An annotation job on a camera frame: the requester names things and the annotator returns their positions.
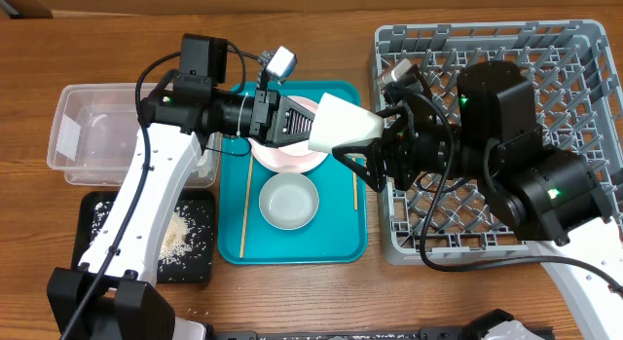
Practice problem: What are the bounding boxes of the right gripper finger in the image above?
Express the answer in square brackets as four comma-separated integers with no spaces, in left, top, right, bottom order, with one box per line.
[376,105,407,126]
[332,137,387,193]

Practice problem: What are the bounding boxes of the wooden chopstick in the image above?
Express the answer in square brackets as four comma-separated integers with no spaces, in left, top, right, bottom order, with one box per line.
[352,171,358,211]
[238,154,254,259]

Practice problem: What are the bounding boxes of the cream paper cup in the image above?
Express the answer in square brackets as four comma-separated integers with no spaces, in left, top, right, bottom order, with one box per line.
[309,93,384,154]

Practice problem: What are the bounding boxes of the grey bowl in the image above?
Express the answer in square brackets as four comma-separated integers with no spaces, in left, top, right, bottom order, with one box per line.
[259,172,320,231]

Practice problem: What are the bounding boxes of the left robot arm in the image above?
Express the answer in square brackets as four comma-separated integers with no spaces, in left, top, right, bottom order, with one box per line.
[47,34,313,339]

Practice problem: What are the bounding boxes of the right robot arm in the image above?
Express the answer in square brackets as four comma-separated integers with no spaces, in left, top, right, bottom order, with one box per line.
[332,61,622,339]

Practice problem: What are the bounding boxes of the grey dishwasher rack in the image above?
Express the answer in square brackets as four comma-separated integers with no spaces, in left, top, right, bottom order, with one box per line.
[370,19,622,265]

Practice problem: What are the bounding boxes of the pink plate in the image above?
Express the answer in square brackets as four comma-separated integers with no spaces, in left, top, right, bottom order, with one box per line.
[247,94,330,174]

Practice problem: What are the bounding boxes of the teal serving tray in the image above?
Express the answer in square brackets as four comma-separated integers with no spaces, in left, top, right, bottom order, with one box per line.
[217,80,368,266]

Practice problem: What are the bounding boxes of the rice and food scraps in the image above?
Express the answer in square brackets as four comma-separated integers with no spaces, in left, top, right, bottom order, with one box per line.
[92,199,214,271]

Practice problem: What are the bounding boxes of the black plastic tray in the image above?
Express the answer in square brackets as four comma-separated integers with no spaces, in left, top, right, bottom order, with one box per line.
[71,190,216,283]

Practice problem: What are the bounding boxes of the clear plastic bin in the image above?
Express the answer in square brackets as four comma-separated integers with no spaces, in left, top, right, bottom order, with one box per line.
[46,83,224,189]

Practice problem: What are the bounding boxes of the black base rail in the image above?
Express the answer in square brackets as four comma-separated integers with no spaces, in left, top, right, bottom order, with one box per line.
[208,326,467,340]

